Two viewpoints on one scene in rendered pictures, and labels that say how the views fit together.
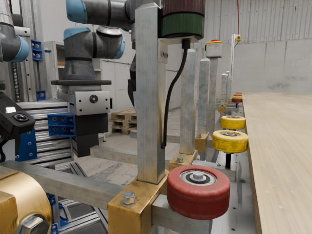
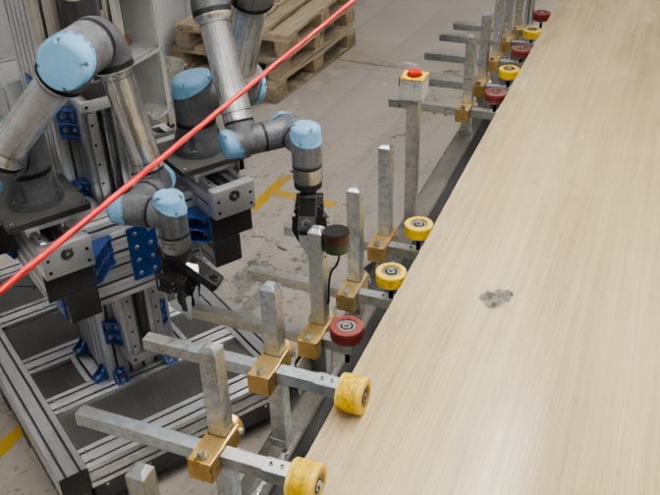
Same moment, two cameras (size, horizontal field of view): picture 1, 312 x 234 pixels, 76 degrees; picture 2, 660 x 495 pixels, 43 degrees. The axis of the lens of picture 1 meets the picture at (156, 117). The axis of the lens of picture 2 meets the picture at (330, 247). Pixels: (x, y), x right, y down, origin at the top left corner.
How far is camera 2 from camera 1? 173 cm
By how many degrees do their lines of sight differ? 23
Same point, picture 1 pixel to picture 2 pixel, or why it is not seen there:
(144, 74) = (313, 266)
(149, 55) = (317, 257)
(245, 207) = not seen: hidden behind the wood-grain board
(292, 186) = (395, 329)
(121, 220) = (305, 348)
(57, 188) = (254, 327)
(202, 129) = (384, 230)
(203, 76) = (382, 168)
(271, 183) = (386, 327)
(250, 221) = not seen: hidden behind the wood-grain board
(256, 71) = not seen: outside the picture
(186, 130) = (354, 260)
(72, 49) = (191, 115)
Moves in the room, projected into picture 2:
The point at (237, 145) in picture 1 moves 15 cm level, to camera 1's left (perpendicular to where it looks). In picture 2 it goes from (394, 284) to (335, 286)
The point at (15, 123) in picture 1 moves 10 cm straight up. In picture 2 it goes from (214, 283) to (210, 249)
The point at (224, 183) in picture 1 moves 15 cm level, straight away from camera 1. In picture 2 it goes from (358, 329) to (376, 293)
